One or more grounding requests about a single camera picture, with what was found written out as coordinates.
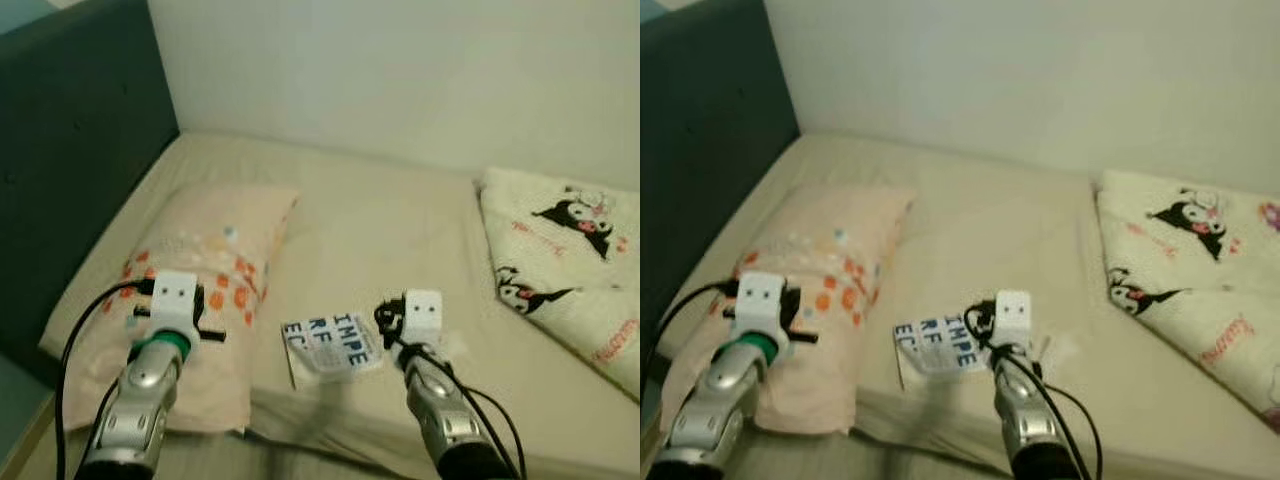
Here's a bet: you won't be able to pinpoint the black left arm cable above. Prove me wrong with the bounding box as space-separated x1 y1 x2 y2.
54 280 153 480
640 280 739 442

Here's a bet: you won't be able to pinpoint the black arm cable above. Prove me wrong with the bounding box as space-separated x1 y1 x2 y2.
975 335 1105 480
640 280 739 442
385 335 530 480
54 280 153 480

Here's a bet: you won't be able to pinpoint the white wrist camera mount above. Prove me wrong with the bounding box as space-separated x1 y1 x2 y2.
403 290 445 347
150 271 200 332
733 272 787 332
993 290 1034 349

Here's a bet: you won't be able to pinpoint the pink patterned pillow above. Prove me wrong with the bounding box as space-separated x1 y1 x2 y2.
40 183 302 437
660 183 917 437

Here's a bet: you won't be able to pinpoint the white book blue letters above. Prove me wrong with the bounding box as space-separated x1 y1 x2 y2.
282 310 387 390
893 312 987 392

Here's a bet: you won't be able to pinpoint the teal upholstered headboard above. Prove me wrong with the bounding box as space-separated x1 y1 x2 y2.
0 0 182 387
640 0 802 363

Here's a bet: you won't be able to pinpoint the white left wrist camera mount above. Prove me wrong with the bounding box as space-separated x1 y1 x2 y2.
150 271 200 332
733 272 787 332

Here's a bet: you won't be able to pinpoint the cream cartoon print quilt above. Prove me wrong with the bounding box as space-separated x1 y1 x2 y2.
477 167 641 402
1095 168 1280 434

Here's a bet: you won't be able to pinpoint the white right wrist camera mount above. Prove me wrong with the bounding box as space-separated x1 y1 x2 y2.
403 290 445 347
993 290 1034 349

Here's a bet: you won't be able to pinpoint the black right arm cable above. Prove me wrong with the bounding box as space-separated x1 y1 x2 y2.
975 335 1105 480
385 335 530 480

